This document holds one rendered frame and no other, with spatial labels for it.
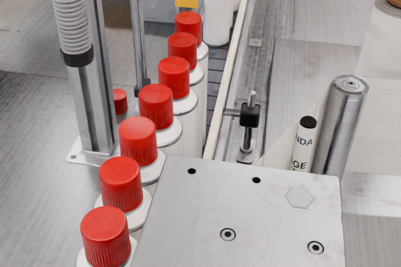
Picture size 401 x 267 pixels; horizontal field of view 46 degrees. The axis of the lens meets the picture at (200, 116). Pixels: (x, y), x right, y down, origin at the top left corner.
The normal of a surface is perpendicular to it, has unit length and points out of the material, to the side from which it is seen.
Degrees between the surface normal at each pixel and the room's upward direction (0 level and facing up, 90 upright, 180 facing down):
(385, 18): 93
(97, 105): 90
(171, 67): 2
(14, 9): 0
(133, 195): 90
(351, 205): 0
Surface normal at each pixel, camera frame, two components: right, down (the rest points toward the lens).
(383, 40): -0.72, 0.44
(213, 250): 0.02, -0.77
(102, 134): -0.17, 0.62
